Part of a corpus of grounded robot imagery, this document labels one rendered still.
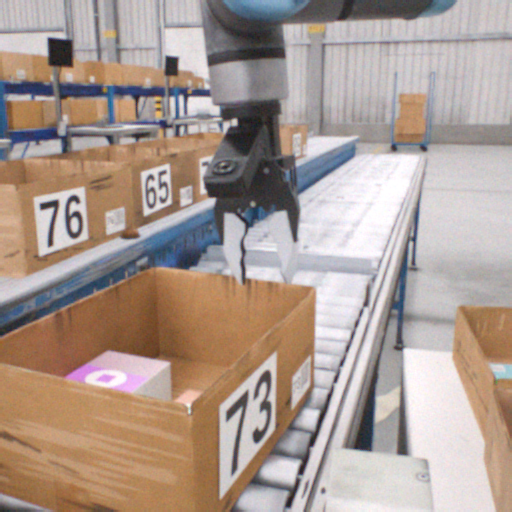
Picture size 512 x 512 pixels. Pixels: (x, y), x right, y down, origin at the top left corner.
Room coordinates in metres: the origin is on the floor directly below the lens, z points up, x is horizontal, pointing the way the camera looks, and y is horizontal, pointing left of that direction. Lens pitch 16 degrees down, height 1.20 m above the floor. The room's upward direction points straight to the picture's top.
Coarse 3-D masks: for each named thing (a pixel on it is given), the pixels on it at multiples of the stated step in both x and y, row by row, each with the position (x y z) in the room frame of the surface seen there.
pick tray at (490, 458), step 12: (492, 396) 0.64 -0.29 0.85; (504, 396) 0.66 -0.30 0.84; (492, 408) 0.64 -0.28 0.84; (504, 408) 0.66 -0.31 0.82; (492, 420) 0.63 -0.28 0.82; (504, 420) 0.65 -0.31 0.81; (492, 432) 0.62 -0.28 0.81; (504, 432) 0.56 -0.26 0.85; (492, 444) 0.61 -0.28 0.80; (504, 444) 0.55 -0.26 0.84; (492, 456) 0.60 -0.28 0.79; (504, 456) 0.54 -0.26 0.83; (492, 468) 0.60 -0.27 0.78; (504, 468) 0.54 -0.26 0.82; (492, 480) 0.59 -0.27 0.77; (504, 480) 0.53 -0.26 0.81; (492, 492) 0.59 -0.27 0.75; (504, 492) 0.53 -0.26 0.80; (504, 504) 0.52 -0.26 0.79
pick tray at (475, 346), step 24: (456, 312) 0.95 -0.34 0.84; (480, 312) 0.95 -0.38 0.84; (504, 312) 0.95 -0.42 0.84; (456, 336) 0.93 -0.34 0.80; (480, 336) 0.95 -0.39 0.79; (504, 336) 0.95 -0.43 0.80; (456, 360) 0.92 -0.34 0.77; (480, 360) 0.76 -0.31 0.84; (504, 360) 0.93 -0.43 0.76; (480, 384) 0.74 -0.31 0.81; (504, 384) 0.68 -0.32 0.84; (480, 408) 0.73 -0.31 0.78
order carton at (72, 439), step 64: (64, 320) 0.75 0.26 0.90; (128, 320) 0.88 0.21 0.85; (192, 320) 0.93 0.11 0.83; (256, 320) 0.88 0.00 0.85; (0, 384) 0.58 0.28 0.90; (64, 384) 0.54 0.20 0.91; (192, 384) 0.84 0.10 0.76; (0, 448) 0.59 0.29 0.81; (64, 448) 0.55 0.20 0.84; (128, 448) 0.51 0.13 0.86; (192, 448) 0.49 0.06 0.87
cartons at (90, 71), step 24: (0, 72) 7.55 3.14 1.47; (24, 72) 7.98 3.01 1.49; (48, 72) 8.47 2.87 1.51; (72, 72) 9.00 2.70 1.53; (96, 72) 9.60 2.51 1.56; (120, 72) 10.33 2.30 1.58; (144, 72) 11.14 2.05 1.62; (192, 72) 13.23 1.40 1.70; (24, 120) 7.51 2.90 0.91; (48, 120) 8.00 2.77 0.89; (72, 120) 8.51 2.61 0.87; (96, 120) 9.10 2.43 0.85; (120, 120) 9.70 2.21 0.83
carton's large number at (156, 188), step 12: (156, 168) 1.51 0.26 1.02; (168, 168) 1.58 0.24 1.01; (144, 180) 1.44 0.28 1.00; (156, 180) 1.51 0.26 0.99; (168, 180) 1.57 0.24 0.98; (144, 192) 1.44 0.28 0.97; (156, 192) 1.50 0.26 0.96; (168, 192) 1.57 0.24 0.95; (144, 204) 1.44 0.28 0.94; (156, 204) 1.50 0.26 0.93
